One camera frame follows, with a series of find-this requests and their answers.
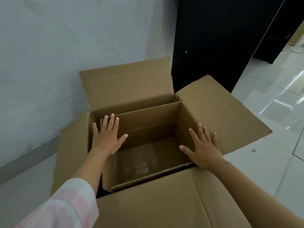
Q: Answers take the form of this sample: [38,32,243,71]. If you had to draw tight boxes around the person's right hand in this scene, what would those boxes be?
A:
[179,123,225,171]

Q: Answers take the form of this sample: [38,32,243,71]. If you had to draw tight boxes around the person's left hand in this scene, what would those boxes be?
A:
[91,113,129,156]

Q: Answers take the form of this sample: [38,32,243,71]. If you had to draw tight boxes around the small cardboard box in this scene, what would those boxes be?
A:
[100,101,199,193]

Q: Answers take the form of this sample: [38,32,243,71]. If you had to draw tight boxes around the person's left forearm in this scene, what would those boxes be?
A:
[71,149,111,195]

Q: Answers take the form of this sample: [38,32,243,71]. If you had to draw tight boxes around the person's right forearm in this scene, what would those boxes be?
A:
[204,158,304,228]

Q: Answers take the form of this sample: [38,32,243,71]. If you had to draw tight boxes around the large open cardboard box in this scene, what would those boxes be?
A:
[50,57,273,228]

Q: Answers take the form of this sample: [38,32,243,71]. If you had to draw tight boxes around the pink white checked shirt sleeve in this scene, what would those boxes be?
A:
[15,178,100,228]

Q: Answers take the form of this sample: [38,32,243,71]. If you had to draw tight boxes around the tall black cabinet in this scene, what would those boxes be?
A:
[171,0,287,93]

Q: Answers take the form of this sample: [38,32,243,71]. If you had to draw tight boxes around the low black cabinet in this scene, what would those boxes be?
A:
[252,0,304,64]

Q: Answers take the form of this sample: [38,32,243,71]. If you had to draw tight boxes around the white cable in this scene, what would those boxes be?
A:
[279,43,304,55]

